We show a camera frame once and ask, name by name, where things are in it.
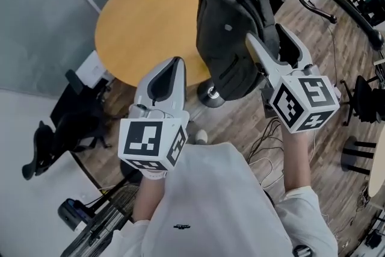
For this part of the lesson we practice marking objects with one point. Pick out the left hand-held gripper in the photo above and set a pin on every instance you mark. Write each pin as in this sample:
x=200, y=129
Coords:
x=141, y=137

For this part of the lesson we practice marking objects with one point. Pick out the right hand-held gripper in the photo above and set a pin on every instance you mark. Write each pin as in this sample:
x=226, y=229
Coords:
x=303, y=102

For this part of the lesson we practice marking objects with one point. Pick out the dark grey backpack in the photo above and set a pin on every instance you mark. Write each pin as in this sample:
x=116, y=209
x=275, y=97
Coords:
x=222, y=39

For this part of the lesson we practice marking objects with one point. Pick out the person's right forearm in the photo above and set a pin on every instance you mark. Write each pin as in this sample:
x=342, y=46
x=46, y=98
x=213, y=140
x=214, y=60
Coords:
x=296, y=159

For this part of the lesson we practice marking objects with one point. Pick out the person's left forearm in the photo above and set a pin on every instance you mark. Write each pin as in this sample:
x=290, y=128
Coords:
x=149, y=198

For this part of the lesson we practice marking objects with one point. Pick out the round wooden table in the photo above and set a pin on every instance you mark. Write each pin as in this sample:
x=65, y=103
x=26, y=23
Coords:
x=144, y=33

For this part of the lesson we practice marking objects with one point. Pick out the person's white shoe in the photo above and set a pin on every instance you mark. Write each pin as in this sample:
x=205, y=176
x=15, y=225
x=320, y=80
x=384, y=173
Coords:
x=201, y=137

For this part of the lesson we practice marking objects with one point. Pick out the white cabinet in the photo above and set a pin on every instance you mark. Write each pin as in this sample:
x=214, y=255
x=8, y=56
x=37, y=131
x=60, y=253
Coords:
x=91, y=69

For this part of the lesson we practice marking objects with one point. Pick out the black chair base with casters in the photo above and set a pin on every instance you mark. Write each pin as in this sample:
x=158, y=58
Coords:
x=340, y=0

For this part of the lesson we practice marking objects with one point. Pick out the small black office chair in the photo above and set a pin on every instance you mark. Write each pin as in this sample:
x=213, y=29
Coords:
x=365, y=99

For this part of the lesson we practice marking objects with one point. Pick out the black cylinder table legs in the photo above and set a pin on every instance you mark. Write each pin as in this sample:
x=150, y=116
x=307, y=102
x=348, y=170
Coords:
x=356, y=155

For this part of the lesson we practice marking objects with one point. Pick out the person's white shirt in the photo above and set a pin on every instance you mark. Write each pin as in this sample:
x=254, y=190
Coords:
x=216, y=204

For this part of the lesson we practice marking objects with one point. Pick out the beige table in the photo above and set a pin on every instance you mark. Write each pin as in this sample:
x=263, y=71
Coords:
x=379, y=165

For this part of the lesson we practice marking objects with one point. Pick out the black and blue device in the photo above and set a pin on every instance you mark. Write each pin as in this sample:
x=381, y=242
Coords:
x=70, y=215

